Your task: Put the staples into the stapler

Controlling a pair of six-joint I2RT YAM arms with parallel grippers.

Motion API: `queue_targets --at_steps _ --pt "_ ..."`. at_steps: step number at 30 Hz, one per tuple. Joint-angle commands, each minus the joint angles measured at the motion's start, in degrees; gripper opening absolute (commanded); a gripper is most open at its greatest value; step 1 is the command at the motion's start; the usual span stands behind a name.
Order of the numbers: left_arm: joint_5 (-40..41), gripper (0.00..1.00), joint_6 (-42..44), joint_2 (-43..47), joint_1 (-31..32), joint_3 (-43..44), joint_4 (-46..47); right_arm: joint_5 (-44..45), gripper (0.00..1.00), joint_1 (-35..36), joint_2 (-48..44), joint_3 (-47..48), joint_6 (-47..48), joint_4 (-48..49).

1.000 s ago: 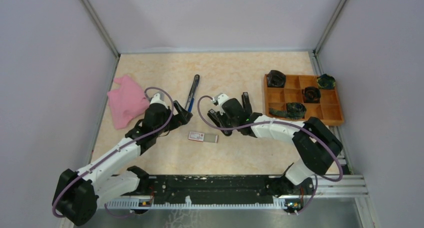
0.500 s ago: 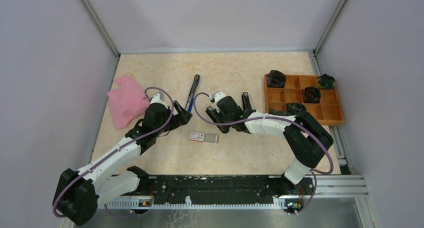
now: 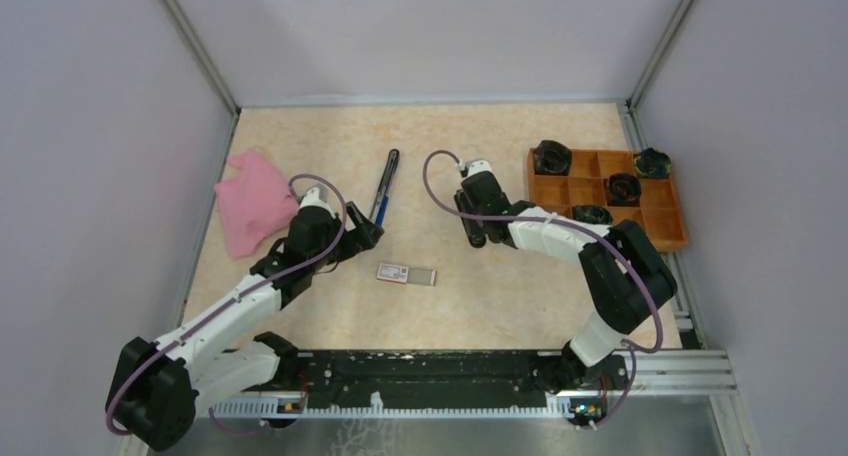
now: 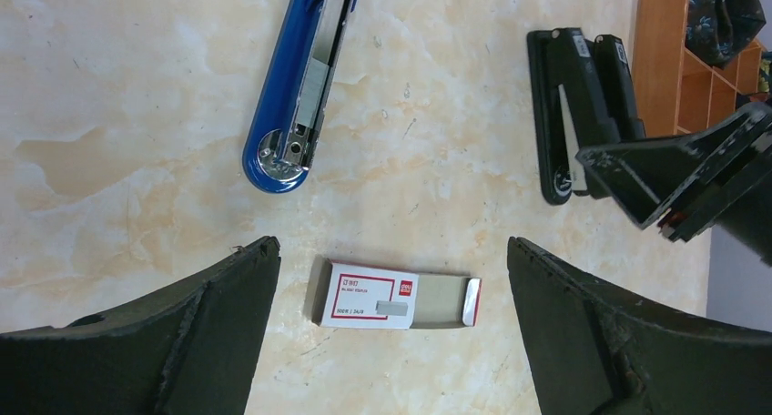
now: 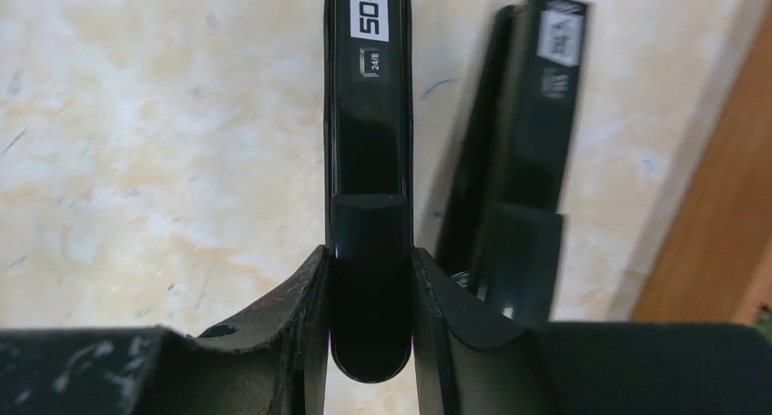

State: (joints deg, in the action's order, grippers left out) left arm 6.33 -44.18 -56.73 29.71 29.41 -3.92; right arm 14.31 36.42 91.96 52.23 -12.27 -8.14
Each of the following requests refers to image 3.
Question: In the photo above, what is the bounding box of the dark rolled fabric top-left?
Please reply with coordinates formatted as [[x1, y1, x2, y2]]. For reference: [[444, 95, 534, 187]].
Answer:
[[532, 140, 573, 176]]

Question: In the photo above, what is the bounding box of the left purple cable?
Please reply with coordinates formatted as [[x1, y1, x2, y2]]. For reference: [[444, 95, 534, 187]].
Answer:
[[105, 173, 350, 438]]

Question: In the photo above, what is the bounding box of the purple cable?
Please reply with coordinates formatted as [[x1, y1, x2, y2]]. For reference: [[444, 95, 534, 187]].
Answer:
[[105, 173, 350, 438], [422, 150, 665, 432]]

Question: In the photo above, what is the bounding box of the blue stapler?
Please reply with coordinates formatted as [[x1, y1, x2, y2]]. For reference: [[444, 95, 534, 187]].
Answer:
[[369, 148, 400, 226]]

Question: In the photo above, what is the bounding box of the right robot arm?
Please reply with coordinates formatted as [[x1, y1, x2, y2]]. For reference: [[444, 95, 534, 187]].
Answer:
[[455, 169, 677, 388]]

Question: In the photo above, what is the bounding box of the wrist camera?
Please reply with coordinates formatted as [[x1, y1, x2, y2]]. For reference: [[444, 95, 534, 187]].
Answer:
[[461, 159, 492, 179], [299, 184, 332, 213]]

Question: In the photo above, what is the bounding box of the pink cloth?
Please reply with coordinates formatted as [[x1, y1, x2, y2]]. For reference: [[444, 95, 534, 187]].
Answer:
[[214, 149, 298, 259]]

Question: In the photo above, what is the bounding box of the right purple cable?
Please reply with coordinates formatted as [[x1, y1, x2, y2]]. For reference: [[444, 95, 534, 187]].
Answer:
[[422, 150, 665, 432]]

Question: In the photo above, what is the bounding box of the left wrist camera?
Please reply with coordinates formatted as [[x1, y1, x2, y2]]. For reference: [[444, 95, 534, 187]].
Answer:
[[299, 184, 332, 213]]

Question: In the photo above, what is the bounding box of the dark rolled fabric centre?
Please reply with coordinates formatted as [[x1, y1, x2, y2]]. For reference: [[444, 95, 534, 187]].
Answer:
[[604, 173, 642, 207]]

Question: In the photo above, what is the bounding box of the orange wooden compartment tray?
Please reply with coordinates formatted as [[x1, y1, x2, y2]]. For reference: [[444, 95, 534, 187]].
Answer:
[[526, 149, 689, 253]]

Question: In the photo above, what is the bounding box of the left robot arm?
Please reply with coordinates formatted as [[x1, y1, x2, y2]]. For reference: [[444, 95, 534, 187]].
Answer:
[[105, 202, 384, 451]]

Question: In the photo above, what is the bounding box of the dark rolled fabric top-right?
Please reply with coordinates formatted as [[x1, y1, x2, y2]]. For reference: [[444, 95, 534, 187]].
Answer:
[[633, 147, 672, 180]]

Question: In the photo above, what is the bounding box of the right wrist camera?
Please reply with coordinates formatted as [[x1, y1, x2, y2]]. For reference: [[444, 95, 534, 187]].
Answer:
[[461, 159, 492, 179]]

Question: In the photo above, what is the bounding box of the dark rolled fabric lower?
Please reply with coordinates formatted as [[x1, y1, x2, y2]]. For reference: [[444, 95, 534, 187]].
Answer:
[[572, 205, 614, 225]]

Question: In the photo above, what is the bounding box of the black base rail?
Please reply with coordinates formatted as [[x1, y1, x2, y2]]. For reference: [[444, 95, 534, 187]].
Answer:
[[255, 350, 628, 410]]

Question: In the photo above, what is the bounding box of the black stapler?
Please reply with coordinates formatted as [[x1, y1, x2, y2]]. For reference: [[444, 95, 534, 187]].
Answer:
[[453, 189, 487, 249]]

